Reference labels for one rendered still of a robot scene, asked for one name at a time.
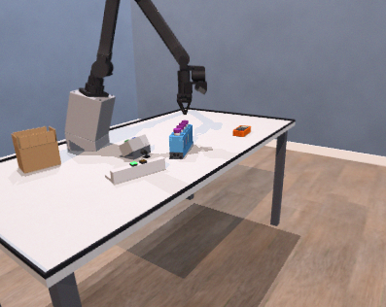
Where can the small brown cardboard box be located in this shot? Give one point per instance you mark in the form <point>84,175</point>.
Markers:
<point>36,149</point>

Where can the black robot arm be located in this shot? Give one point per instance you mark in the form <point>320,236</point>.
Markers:
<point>101,69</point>

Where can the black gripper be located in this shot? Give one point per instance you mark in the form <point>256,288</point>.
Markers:
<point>183,98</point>

